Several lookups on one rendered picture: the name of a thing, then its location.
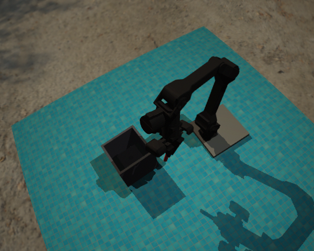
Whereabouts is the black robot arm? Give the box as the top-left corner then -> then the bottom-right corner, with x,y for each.
140,56 -> 240,142

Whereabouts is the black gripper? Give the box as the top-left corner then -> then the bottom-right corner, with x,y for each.
145,120 -> 194,158

